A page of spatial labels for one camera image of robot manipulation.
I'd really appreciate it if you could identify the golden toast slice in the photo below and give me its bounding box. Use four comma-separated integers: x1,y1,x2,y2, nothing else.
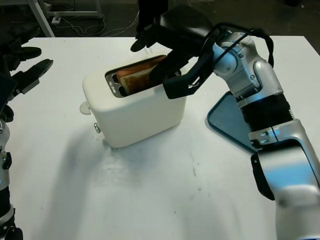
116,61,161,96

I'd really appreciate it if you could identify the blue plastic tray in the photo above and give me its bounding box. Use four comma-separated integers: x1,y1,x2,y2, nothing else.
206,91,258,154

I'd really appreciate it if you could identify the cream two-slot toaster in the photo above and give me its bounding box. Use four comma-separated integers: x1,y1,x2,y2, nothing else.
79,53,188,149

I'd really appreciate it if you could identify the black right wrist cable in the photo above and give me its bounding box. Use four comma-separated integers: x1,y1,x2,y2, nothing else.
204,22,275,76

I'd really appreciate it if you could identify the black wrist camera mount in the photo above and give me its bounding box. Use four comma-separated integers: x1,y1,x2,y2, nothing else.
0,73,20,104
162,29,226,100

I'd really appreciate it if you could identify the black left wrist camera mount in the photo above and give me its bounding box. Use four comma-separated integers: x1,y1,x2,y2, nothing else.
0,73,20,104

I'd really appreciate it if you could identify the grey metal table frame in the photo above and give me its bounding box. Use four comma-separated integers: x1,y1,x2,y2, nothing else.
24,0,105,38

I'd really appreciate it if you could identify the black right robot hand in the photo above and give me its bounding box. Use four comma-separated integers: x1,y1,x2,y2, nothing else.
131,4,216,88

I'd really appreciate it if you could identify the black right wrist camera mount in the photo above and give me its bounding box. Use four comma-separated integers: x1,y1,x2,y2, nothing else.
162,29,226,100

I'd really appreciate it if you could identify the white floor cable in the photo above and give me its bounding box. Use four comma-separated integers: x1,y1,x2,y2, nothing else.
59,17,106,36
102,9,141,36

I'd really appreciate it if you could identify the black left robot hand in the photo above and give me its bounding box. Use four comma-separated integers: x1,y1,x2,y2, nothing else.
0,24,54,95

